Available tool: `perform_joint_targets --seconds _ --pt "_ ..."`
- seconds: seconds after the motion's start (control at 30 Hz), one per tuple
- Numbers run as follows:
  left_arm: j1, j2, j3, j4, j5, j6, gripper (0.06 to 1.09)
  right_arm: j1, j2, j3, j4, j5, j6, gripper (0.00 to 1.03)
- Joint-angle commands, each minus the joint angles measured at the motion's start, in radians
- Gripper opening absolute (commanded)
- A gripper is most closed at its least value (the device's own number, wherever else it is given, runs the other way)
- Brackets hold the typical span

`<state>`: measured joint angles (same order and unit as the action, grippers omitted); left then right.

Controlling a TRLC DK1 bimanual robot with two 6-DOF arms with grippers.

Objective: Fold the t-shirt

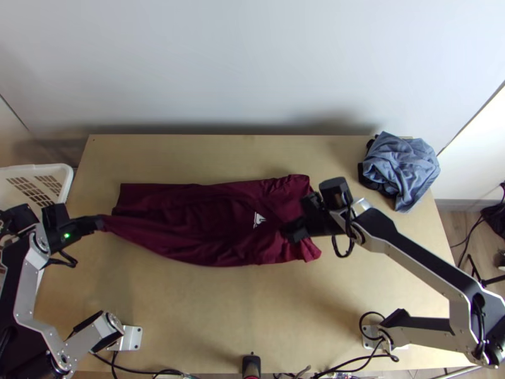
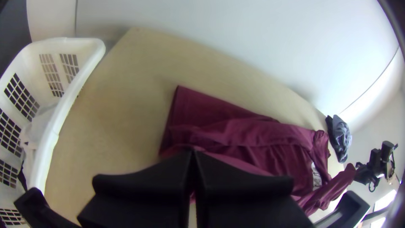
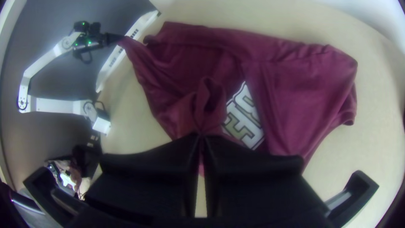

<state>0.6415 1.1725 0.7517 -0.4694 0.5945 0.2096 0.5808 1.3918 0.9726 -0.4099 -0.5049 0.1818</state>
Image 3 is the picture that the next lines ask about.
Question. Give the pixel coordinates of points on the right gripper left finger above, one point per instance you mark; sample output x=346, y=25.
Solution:
x=148, y=183

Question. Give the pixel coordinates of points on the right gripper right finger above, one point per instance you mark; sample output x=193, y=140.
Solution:
x=253, y=187

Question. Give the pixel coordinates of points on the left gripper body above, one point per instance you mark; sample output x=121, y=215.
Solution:
x=110, y=38

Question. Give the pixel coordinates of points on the maroon t-shirt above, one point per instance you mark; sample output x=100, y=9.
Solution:
x=284, y=79

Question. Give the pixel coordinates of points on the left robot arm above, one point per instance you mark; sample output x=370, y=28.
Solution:
x=44, y=60

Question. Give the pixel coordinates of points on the white laundry basket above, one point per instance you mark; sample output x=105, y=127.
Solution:
x=126, y=44

